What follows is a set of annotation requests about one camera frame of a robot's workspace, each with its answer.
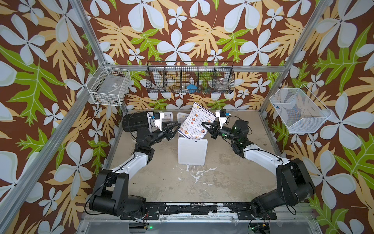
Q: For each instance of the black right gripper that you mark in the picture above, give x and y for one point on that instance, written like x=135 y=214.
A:
x=216 y=128

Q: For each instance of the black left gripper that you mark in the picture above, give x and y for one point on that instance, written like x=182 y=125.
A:
x=166 y=132

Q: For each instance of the white menu holder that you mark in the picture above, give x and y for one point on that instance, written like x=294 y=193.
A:
x=192 y=152
x=181 y=117
x=168 y=116

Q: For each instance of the dim sum menu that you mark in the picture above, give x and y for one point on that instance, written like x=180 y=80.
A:
x=192 y=127

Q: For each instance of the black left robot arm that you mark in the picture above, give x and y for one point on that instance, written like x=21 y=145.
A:
x=111 y=191

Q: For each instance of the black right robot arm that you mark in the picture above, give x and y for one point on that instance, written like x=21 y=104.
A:
x=294 y=183

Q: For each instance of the black plastic case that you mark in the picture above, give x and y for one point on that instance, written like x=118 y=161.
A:
x=134 y=121

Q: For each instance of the blue object in basket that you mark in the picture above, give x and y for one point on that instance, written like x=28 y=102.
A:
x=192 y=88

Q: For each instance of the white mesh basket right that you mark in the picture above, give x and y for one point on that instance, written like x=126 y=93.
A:
x=300 y=110

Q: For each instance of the black wire basket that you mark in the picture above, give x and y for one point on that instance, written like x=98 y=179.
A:
x=211 y=77

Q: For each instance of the white wire basket left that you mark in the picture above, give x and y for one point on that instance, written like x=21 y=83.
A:
x=108 y=85

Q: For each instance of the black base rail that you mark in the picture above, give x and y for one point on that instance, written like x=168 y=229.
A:
x=154 y=210

